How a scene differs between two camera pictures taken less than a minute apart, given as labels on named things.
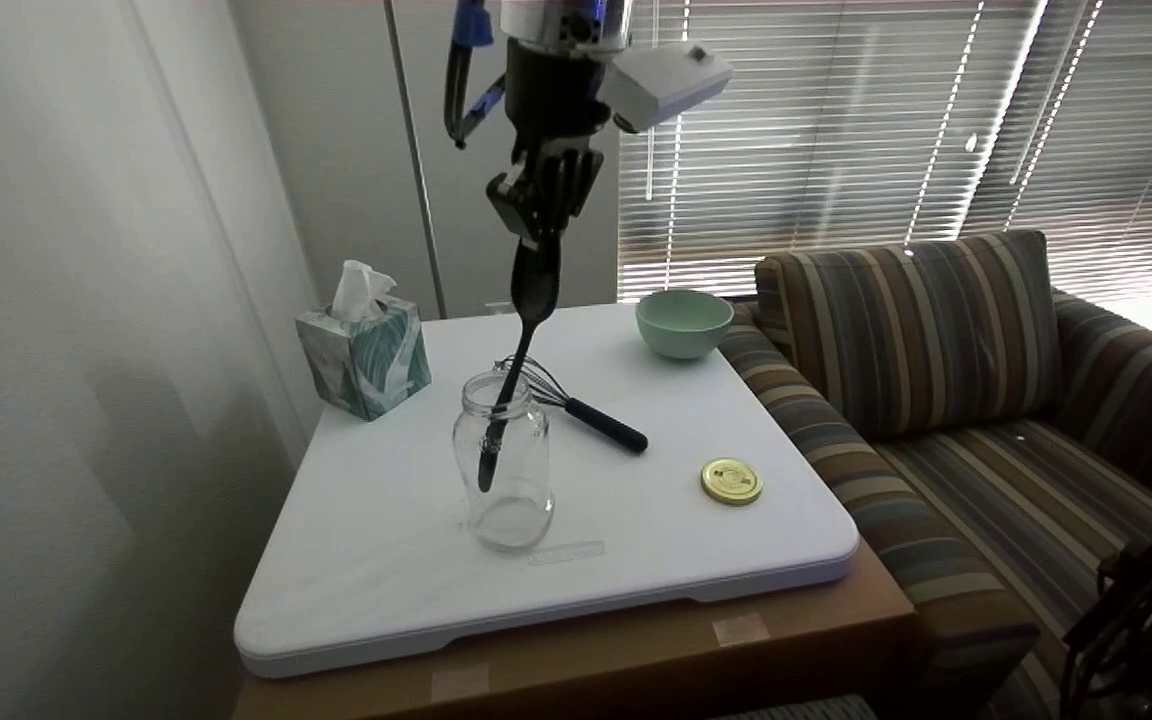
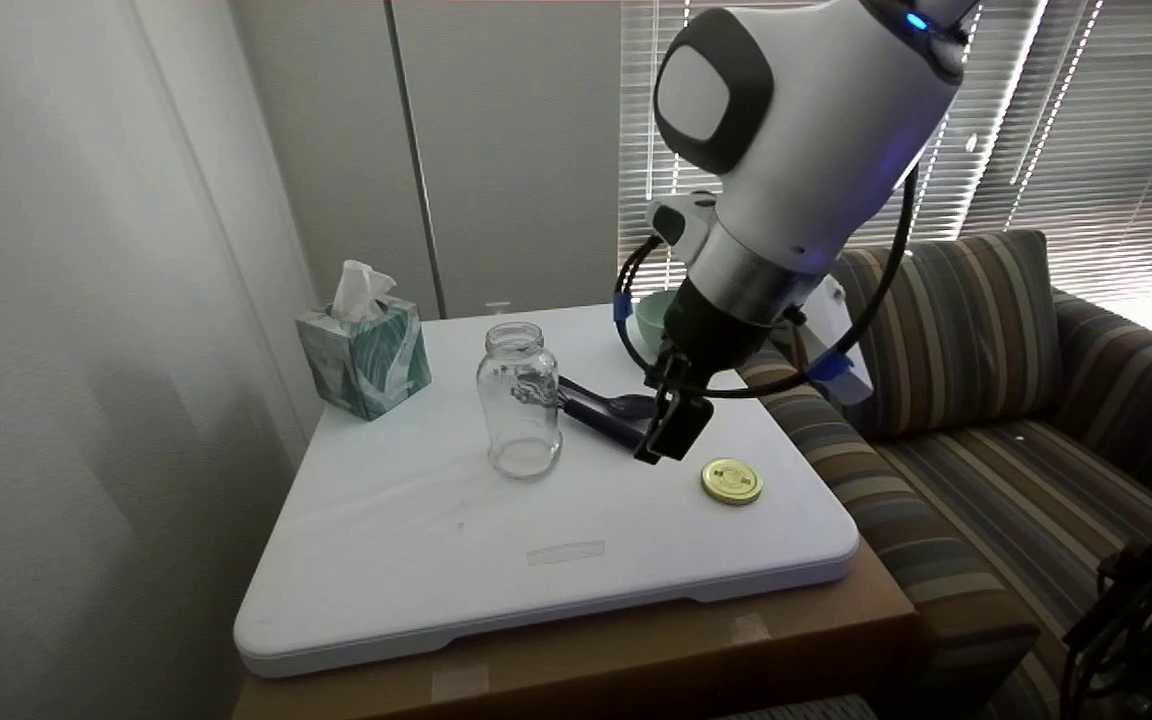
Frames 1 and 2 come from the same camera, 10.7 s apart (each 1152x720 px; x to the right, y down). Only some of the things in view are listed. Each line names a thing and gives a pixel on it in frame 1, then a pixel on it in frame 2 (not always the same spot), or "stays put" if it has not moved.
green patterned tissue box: x=367 y=354 stays put
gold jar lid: x=732 y=482 stays put
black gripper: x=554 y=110 -> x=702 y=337
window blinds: x=898 y=123 stays put
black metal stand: x=1130 y=656 stays put
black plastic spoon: x=533 y=290 -> x=627 y=406
